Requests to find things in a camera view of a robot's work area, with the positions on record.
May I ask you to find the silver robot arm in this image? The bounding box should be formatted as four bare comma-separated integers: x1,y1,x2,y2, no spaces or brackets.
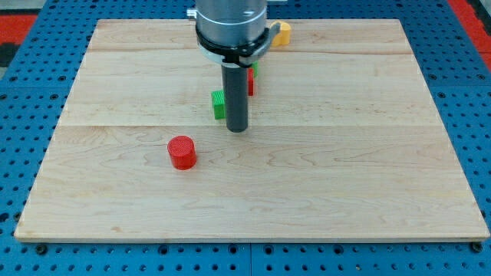
195,0,281,68

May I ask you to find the red star block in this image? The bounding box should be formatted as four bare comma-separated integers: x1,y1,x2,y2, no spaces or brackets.
247,67,255,97

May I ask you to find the green star block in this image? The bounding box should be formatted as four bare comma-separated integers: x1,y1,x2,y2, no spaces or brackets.
252,61,259,78

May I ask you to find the green cube block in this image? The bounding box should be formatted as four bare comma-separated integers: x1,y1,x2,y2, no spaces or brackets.
211,90,226,120

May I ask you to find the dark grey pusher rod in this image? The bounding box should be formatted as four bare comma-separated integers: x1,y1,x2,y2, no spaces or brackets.
222,66,249,133

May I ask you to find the red cylinder block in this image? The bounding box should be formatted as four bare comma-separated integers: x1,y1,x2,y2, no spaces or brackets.
167,136,197,170

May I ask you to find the wooden board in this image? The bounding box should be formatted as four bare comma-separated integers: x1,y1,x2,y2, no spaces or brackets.
15,19,489,243

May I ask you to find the yellow block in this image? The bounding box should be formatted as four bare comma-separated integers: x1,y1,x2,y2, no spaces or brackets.
270,20,292,47

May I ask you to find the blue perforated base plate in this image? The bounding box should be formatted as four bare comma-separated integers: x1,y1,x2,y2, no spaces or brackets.
1,0,490,275

